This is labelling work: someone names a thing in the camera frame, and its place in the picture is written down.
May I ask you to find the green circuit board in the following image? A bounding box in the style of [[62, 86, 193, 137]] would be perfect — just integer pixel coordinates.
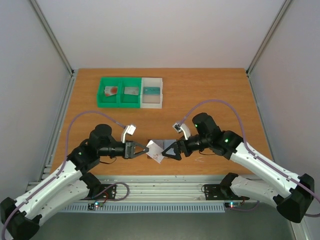
[[224, 201, 243, 209], [87, 202, 104, 211]]

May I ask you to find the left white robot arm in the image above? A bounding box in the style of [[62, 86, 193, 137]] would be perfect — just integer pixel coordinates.
[[0, 124, 149, 240]]

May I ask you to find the brown leather card holder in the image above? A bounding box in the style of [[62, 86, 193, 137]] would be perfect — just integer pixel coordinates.
[[151, 139, 176, 149]]

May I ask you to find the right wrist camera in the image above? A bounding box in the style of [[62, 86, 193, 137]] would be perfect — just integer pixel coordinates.
[[172, 122, 191, 140]]

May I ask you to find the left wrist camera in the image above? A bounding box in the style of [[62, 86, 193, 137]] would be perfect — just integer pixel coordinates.
[[121, 124, 137, 143]]

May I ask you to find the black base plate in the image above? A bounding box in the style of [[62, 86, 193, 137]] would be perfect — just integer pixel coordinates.
[[201, 184, 250, 201], [83, 184, 117, 200]]

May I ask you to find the right green circuit board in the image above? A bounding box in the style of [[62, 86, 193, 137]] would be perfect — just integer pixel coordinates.
[[224, 201, 243, 209]]

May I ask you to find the left green circuit board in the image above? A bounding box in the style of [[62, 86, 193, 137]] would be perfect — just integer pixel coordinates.
[[87, 202, 104, 211]]

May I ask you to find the aluminium rail frame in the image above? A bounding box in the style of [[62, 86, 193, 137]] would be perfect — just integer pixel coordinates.
[[22, 174, 298, 203]]

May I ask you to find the green two-compartment bin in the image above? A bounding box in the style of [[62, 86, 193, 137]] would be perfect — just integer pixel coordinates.
[[96, 77, 142, 109]]

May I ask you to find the grey slotted cable duct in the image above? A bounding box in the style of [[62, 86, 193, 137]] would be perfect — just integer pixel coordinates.
[[61, 202, 225, 214]]

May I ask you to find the teal card in bin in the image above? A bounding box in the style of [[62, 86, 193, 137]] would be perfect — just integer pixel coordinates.
[[143, 86, 161, 96]]

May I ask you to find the white VIP card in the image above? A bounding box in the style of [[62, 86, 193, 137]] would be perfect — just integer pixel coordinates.
[[146, 140, 164, 164], [123, 86, 140, 96]]

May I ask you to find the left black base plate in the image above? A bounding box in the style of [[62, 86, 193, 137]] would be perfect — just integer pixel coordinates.
[[83, 184, 117, 200]]

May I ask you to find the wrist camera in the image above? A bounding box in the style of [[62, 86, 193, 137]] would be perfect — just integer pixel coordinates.
[[121, 124, 137, 143], [172, 122, 191, 140]]

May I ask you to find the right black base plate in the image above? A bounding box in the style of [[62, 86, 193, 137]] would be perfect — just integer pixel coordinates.
[[201, 184, 250, 201]]

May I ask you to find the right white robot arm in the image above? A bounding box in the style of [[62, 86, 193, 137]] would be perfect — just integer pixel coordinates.
[[162, 112, 315, 223]]

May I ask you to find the white translucent bin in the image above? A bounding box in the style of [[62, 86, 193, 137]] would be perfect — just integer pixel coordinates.
[[140, 77, 163, 109]]

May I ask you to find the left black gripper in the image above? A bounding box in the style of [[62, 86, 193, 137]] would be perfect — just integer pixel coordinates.
[[99, 139, 149, 160]]

